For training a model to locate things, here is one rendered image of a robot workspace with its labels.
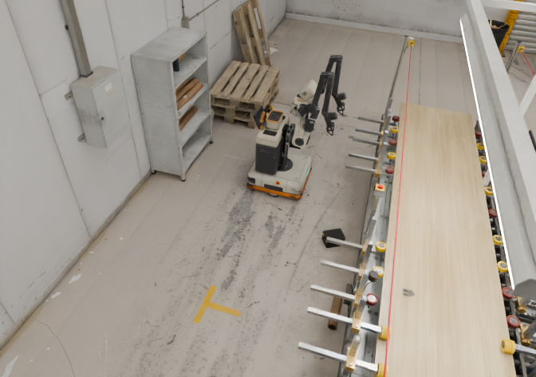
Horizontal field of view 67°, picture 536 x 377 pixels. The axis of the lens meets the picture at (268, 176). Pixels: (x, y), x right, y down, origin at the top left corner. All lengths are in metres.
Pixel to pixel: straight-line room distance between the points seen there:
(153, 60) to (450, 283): 3.30
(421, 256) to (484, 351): 0.75
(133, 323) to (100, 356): 0.35
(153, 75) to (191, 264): 1.95
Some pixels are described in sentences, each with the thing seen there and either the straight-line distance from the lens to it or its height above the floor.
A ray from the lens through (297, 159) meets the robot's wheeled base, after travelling 4.96.
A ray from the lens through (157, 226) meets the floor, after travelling 4.56.
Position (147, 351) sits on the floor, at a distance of 3.73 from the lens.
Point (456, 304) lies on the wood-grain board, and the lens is 3.13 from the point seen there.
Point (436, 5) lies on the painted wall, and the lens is 10.09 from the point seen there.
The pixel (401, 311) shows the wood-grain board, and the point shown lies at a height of 0.90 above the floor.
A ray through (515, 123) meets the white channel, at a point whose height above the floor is 2.46.
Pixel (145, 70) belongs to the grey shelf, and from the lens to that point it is 4.44.
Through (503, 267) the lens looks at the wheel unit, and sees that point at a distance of 3.52.
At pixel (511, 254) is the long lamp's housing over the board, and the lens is 1.40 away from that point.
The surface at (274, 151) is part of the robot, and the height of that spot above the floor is 0.65.
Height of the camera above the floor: 3.25
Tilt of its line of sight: 40 degrees down
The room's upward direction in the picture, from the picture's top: 3 degrees clockwise
